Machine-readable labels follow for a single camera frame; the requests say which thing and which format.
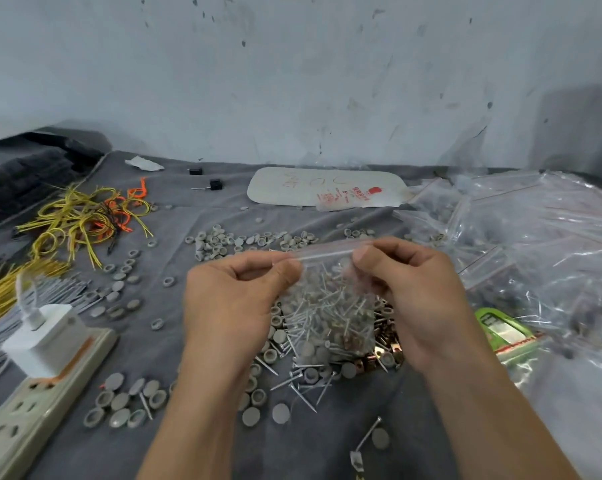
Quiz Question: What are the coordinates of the person's right hand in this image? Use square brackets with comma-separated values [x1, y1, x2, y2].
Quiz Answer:
[352, 238, 488, 376]

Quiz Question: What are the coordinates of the person's left hand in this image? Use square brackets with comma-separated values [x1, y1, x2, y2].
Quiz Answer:
[181, 251, 305, 381]

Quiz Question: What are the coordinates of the clear zip bag of nails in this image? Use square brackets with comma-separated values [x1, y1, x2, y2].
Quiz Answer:
[276, 239, 382, 356]

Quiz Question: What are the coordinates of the person's right forearm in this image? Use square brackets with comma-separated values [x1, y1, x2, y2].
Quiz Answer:
[410, 340, 582, 480]

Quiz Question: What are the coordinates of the person's left forearm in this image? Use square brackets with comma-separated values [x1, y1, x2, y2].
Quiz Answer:
[138, 357, 255, 480]

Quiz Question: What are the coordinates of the pile of copper clips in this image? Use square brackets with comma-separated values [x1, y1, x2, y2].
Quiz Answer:
[350, 304, 408, 374]

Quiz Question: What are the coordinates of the white plastic bag red print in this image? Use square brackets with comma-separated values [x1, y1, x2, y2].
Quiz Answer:
[246, 167, 413, 212]

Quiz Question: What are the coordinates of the pile of loose steel nails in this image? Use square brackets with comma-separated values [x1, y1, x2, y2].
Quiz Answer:
[253, 340, 343, 414]

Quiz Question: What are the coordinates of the grey table cloth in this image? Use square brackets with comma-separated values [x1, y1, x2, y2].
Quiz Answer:
[0, 151, 602, 480]

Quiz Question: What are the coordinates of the green label packet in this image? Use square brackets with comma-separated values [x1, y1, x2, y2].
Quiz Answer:
[473, 307, 550, 371]

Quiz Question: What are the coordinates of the single steel nail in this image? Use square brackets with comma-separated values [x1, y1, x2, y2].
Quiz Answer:
[353, 417, 384, 453]

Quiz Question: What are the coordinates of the white paper scrap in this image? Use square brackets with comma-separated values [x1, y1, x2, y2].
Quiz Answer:
[124, 155, 166, 172]

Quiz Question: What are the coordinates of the pile of clear zip bags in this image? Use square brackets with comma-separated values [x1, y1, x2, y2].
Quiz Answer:
[392, 170, 602, 398]

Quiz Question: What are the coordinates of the white charger adapter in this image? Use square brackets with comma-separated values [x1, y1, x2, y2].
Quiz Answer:
[2, 304, 91, 379]

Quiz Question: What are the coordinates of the bundle of yellow twist ties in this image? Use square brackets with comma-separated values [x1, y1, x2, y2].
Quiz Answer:
[0, 259, 72, 334]

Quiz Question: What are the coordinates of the stack of black foam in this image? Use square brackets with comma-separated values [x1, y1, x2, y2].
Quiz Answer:
[0, 127, 107, 226]

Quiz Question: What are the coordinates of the beige power strip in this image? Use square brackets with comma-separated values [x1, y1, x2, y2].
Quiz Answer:
[0, 327, 119, 480]

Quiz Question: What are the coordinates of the bundle of orange wires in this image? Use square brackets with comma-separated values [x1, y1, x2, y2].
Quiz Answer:
[97, 177, 149, 234]

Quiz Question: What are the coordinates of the bundle of yellow wires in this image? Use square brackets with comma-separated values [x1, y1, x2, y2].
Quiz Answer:
[15, 185, 154, 271]

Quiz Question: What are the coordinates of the white charger cable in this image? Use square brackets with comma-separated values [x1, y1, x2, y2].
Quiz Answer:
[15, 272, 47, 331]

